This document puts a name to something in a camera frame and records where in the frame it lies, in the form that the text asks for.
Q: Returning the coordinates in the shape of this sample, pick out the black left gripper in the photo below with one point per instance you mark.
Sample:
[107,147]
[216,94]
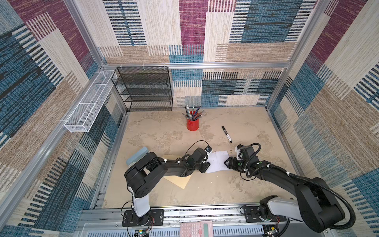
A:
[206,167]

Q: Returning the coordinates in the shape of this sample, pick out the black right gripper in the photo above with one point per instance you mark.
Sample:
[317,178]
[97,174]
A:
[233,161]

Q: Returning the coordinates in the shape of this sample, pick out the blue floral letter paper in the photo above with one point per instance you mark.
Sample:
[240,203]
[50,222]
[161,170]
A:
[216,160]

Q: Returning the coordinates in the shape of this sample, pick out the tan paper envelope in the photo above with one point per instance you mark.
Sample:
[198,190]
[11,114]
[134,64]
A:
[181,182]

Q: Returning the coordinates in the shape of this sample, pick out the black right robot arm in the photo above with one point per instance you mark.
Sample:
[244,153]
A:
[315,204]

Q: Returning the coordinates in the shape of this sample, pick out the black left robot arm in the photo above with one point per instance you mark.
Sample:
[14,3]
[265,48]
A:
[144,175]

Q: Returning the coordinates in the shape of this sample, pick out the black white marker pen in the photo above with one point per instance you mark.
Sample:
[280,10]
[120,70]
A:
[227,134]

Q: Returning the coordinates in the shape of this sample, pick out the red pen cup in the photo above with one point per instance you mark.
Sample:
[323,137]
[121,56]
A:
[192,125]

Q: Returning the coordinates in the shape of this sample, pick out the light blue stapler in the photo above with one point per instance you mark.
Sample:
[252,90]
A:
[137,156]

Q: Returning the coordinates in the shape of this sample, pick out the pink calculator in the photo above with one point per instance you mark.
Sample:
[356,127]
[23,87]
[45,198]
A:
[196,229]

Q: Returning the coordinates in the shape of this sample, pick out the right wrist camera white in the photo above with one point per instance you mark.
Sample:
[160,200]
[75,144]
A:
[237,150]

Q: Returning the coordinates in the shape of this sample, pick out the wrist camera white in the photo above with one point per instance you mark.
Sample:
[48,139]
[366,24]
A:
[237,150]
[208,150]

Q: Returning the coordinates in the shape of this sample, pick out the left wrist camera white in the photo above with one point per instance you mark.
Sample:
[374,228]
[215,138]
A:
[208,150]

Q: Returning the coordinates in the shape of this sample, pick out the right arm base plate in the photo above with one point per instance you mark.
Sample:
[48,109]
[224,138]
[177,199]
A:
[252,215]

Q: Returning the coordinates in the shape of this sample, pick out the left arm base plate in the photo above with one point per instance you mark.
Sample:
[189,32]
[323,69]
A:
[154,217]

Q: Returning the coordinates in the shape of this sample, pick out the black wire shelf rack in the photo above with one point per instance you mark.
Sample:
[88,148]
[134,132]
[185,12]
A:
[144,89]

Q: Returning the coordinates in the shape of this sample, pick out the white mesh wall basket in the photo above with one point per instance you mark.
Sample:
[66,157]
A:
[85,113]

